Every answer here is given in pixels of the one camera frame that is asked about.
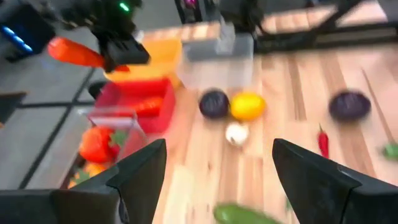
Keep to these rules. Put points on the wide clear plastic bin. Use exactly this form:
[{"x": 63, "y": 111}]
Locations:
[{"x": 105, "y": 116}]

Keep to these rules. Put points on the black aluminium table frame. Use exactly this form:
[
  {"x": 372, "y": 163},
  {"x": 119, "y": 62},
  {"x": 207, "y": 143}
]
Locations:
[{"x": 342, "y": 35}]

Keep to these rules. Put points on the green cucumber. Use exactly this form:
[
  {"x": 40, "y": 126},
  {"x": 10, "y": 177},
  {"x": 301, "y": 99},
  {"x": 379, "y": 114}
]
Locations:
[{"x": 239, "y": 215}]

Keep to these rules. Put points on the yellow lemon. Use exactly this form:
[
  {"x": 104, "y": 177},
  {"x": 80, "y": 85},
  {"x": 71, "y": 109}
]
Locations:
[{"x": 247, "y": 106}]

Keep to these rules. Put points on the large orange carrot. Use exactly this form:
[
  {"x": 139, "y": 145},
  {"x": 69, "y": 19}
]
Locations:
[{"x": 71, "y": 51}]

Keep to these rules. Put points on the short green pepper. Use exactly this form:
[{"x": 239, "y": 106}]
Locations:
[{"x": 391, "y": 152}]

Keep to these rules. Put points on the red tomato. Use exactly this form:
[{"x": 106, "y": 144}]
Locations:
[{"x": 96, "y": 144}]

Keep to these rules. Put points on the white garlic bulb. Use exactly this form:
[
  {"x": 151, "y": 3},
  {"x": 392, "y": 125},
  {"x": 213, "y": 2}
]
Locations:
[{"x": 237, "y": 133}]

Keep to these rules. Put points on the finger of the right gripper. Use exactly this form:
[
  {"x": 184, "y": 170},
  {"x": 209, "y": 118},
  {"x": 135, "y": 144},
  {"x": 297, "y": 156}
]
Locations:
[{"x": 124, "y": 53}]

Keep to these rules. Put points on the dark red chili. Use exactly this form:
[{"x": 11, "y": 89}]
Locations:
[{"x": 323, "y": 144}]

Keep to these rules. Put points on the orange plastic basket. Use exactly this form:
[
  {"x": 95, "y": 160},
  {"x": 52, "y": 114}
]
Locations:
[{"x": 161, "y": 56}]

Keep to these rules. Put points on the small frosted plastic bin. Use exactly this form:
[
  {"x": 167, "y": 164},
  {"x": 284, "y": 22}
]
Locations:
[{"x": 217, "y": 71}]

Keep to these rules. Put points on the orange tomato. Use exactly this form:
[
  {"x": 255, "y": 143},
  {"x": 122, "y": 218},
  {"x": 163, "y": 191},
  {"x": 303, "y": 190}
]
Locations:
[{"x": 93, "y": 169}]

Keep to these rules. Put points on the red plastic bin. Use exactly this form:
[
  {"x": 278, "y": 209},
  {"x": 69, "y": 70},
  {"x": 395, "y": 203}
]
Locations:
[{"x": 164, "y": 102}]

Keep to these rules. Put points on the blue-lit black computer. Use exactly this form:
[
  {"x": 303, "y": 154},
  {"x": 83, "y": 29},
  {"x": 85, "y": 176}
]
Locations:
[{"x": 31, "y": 28}]

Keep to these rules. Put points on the thin green chili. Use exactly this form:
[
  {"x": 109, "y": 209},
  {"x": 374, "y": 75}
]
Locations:
[{"x": 288, "y": 205}]

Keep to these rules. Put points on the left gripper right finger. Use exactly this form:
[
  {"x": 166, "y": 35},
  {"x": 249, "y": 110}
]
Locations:
[{"x": 335, "y": 202}]

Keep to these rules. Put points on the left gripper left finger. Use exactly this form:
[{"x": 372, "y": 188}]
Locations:
[{"x": 93, "y": 205}]

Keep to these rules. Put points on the black table clamp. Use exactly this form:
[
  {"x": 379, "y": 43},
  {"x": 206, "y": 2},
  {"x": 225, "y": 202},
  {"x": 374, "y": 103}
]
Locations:
[{"x": 96, "y": 90}]

